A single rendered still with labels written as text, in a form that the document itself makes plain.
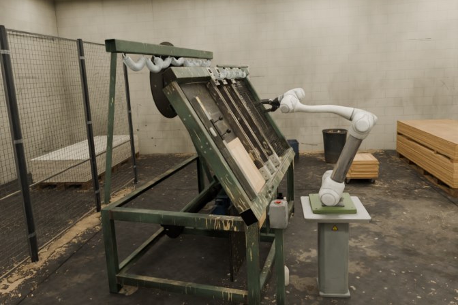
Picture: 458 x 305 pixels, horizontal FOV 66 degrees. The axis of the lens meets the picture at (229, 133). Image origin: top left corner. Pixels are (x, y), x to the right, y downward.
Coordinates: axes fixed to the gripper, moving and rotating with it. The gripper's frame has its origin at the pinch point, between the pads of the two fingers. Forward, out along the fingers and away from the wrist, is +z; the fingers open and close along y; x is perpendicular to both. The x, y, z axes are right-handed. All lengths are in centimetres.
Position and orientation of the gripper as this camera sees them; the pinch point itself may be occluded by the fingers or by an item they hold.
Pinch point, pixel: (260, 108)
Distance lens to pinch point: 305.2
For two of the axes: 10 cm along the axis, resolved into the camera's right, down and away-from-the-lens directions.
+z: -7.6, 2.7, 5.9
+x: -0.3, 8.9, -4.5
